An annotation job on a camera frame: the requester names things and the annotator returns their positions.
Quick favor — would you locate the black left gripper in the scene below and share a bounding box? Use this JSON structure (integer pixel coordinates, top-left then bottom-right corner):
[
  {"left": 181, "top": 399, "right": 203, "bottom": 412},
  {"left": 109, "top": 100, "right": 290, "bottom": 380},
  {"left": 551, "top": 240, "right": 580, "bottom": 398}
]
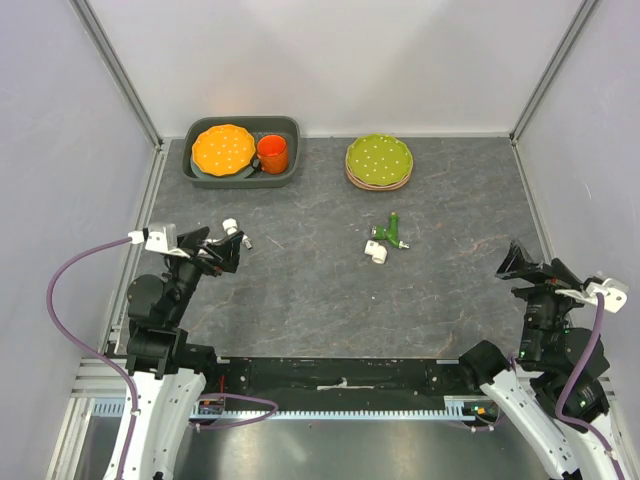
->
[{"left": 165, "top": 226, "right": 243, "bottom": 324}]

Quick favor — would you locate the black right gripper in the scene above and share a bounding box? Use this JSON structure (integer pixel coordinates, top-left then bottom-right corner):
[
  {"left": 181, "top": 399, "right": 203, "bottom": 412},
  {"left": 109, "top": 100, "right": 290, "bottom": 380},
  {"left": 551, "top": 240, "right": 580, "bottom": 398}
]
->
[{"left": 494, "top": 237, "right": 591, "bottom": 362}]

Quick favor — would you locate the green plastic water faucet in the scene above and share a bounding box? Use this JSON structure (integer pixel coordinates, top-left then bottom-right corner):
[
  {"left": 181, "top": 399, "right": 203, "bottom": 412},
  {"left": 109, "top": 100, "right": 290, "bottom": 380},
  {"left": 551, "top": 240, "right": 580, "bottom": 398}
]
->
[{"left": 371, "top": 212, "right": 410, "bottom": 249}]

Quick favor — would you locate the white pvc elbow fitting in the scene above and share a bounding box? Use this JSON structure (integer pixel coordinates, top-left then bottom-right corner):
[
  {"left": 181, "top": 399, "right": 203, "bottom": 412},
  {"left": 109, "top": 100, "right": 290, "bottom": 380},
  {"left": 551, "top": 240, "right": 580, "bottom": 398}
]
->
[{"left": 364, "top": 240, "right": 388, "bottom": 265}]

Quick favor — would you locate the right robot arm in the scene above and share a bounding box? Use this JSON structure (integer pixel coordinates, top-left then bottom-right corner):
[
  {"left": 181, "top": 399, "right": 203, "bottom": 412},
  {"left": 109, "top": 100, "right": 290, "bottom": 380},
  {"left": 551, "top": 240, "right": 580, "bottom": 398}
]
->
[{"left": 457, "top": 240, "right": 629, "bottom": 479}]

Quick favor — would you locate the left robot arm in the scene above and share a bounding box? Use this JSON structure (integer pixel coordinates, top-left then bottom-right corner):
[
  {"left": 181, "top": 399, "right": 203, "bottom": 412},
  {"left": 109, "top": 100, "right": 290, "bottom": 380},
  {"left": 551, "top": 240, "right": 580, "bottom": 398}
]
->
[{"left": 105, "top": 224, "right": 244, "bottom": 479}]

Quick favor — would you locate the white pvc pipe assembly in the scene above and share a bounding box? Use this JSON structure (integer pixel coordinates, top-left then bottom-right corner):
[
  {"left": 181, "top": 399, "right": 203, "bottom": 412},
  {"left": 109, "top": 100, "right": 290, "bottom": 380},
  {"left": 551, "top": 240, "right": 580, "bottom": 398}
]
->
[{"left": 204, "top": 218, "right": 253, "bottom": 250}]

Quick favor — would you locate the teal plate under orange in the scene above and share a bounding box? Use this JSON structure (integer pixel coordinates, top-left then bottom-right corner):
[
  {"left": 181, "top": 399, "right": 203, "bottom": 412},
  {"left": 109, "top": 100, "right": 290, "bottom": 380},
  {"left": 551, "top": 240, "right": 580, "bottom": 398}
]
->
[{"left": 189, "top": 158, "right": 256, "bottom": 181}]

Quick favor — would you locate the orange dotted plate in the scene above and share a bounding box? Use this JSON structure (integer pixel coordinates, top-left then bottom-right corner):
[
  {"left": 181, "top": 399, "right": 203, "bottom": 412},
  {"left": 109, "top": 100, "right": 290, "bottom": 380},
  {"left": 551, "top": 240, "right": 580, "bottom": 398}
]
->
[{"left": 191, "top": 124, "right": 256, "bottom": 176}]

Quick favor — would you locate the orange mug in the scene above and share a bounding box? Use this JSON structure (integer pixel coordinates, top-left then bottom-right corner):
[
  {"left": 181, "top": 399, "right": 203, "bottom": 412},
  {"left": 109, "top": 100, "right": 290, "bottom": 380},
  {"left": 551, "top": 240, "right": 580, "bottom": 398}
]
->
[{"left": 250, "top": 134, "right": 289, "bottom": 175}]

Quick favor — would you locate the grey plastic dish tub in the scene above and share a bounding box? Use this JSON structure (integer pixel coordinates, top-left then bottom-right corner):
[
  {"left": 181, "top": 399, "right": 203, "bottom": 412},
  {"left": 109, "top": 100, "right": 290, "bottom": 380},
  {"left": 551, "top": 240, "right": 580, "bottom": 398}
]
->
[{"left": 181, "top": 116, "right": 300, "bottom": 189}]

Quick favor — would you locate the tan bottom plate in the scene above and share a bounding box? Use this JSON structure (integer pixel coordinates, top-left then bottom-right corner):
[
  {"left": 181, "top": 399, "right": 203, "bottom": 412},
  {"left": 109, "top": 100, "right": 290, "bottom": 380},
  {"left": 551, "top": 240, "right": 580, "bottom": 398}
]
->
[{"left": 346, "top": 170, "right": 411, "bottom": 192}]

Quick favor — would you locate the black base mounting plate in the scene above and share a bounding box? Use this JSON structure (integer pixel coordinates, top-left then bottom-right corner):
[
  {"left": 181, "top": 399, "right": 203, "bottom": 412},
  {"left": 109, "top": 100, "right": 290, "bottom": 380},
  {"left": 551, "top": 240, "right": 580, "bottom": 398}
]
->
[{"left": 204, "top": 357, "right": 482, "bottom": 412}]

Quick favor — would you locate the pink plate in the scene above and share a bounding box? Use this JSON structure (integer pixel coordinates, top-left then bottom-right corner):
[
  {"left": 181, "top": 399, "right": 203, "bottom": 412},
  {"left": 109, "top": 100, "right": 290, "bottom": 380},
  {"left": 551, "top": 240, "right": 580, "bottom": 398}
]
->
[{"left": 345, "top": 164, "right": 412, "bottom": 192}]

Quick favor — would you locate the green dotted plate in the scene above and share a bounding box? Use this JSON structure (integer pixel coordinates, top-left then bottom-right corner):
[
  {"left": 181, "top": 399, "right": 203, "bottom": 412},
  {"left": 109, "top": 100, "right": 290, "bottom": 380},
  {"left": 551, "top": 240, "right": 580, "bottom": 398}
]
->
[{"left": 346, "top": 134, "right": 413, "bottom": 187}]

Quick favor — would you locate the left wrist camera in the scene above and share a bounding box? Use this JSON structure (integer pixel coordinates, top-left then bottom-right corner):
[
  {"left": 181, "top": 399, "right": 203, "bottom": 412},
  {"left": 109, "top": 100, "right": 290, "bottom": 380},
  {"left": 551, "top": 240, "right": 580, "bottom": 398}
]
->
[{"left": 128, "top": 223, "right": 177, "bottom": 254}]

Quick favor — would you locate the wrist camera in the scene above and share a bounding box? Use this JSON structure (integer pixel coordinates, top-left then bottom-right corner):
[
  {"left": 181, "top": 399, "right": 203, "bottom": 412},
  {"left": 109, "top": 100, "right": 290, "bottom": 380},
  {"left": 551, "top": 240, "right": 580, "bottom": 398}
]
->
[
  {"left": 128, "top": 223, "right": 177, "bottom": 254},
  {"left": 556, "top": 278, "right": 628, "bottom": 313}
]

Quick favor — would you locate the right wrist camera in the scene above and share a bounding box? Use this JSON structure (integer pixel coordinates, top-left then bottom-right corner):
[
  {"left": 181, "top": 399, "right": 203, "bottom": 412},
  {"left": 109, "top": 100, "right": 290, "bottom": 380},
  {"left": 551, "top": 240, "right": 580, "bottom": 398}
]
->
[{"left": 556, "top": 278, "right": 628, "bottom": 313}]

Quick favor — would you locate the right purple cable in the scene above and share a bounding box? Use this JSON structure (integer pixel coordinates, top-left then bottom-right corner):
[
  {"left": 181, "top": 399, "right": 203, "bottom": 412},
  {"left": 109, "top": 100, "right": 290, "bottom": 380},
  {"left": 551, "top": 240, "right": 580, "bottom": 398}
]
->
[{"left": 554, "top": 292, "right": 636, "bottom": 480}]

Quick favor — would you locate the purple cable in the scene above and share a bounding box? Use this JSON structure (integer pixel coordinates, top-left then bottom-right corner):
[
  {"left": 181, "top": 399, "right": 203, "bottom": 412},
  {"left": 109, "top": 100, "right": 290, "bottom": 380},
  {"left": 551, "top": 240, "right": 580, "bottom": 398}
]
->
[
  {"left": 46, "top": 237, "right": 146, "bottom": 480},
  {"left": 554, "top": 292, "right": 636, "bottom": 480}
]

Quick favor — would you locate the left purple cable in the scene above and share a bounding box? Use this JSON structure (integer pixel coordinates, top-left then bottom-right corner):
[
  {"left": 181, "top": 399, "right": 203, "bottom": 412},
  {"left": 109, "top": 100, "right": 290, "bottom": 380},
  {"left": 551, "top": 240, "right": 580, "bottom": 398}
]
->
[{"left": 46, "top": 237, "right": 146, "bottom": 480}]

